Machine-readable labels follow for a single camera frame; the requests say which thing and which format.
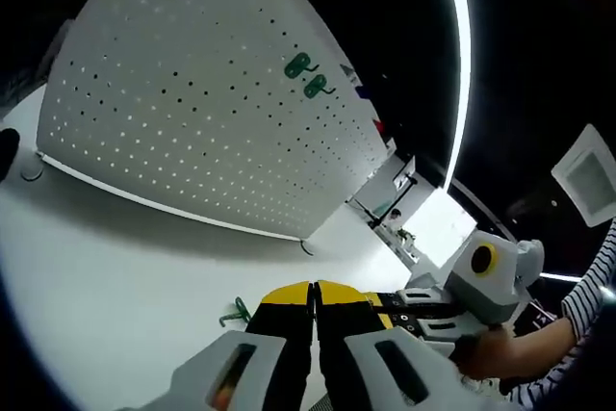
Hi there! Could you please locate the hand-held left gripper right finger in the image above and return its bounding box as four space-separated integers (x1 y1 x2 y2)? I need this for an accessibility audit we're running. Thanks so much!
315 279 519 411

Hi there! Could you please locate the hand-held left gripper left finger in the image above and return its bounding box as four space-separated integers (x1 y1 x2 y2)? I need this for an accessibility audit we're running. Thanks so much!
115 279 315 411

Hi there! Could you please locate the green hook assembly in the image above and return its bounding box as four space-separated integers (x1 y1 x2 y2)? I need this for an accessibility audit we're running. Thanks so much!
283 51 320 79
219 296 253 328
303 73 337 98

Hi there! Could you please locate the white perforated mounting plate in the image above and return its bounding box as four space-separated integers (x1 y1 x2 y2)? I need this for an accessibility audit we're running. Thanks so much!
21 0 398 256

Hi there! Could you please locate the person's right hand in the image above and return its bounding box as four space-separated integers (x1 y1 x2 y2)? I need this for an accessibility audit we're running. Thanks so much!
449 323 514 381

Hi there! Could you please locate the black tripod stand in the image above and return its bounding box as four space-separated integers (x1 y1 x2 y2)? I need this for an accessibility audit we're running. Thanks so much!
368 172 419 229

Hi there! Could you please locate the white ceiling air vent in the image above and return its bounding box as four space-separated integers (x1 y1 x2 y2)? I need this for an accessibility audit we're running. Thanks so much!
551 122 616 228

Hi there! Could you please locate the ceiling light strip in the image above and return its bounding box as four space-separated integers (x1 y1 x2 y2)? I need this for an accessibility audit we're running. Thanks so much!
435 0 475 191

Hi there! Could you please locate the black pouch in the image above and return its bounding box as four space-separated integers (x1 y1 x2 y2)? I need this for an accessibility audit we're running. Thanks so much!
0 127 21 182

